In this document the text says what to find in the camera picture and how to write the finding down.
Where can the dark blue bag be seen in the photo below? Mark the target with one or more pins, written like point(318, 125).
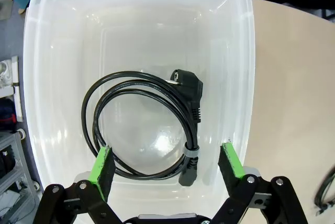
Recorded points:
point(7, 114)

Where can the clear plastic storage box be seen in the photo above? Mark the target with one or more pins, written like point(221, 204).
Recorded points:
point(65, 51)

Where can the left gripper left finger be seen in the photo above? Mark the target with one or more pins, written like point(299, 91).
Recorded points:
point(100, 169)

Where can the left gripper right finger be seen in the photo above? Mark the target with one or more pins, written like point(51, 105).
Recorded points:
point(233, 163)

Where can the white upright bar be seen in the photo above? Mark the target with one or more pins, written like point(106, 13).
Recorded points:
point(16, 90)

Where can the grey metal shelf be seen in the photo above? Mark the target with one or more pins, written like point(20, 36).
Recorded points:
point(15, 161)

